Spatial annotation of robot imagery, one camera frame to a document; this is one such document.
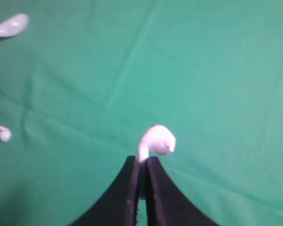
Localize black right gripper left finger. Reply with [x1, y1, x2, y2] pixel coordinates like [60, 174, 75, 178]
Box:
[72, 155, 139, 226]

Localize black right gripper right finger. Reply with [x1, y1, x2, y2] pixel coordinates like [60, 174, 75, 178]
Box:
[145, 157, 218, 226]

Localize white earbud with long stem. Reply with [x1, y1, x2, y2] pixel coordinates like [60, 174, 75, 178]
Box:
[0, 125, 12, 143]

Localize white bluetooth earbud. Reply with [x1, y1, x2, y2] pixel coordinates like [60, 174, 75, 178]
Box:
[137, 124, 176, 200]

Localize green table cloth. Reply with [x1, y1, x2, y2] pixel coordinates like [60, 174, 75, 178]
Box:
[0, 0, 283, 226]

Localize white earbud case lid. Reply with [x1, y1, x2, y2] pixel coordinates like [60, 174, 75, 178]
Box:
[0, 13, 30, 38]

